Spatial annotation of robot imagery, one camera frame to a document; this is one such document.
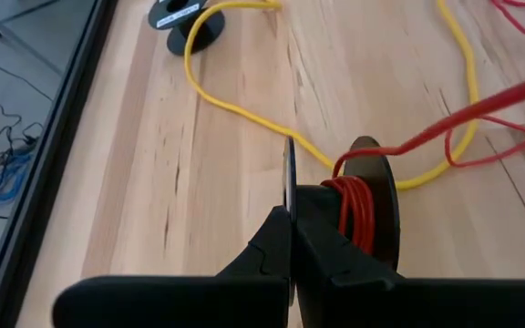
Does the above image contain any coiled blue cable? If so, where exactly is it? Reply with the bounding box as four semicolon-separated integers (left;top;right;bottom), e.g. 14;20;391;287
0;148;35;207

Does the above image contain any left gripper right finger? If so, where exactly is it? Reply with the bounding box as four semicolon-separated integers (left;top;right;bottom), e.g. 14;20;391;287
294;184;525;328

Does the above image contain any thin red wire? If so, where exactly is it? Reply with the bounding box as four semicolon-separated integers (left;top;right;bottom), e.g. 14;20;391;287
320;0;525;256

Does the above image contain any black spool with white label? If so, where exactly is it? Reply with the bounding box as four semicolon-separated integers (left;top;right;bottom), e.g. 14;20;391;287
147;0;226;57

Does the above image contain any black aluminium table frame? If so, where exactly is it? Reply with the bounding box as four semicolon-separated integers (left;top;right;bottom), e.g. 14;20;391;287
0;0;118;328

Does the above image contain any black spool with red wire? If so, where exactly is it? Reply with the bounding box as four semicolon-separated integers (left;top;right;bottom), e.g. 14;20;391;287
283;135;401;274

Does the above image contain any black floor cable tangle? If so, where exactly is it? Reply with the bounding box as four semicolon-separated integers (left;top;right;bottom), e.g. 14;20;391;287
0;103;47;220

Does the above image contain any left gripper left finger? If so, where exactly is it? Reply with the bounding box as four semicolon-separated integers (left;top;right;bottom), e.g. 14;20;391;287
52;204;293;328

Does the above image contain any thin yellow wire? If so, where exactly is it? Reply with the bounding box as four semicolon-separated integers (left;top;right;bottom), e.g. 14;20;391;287
183;0;481;191

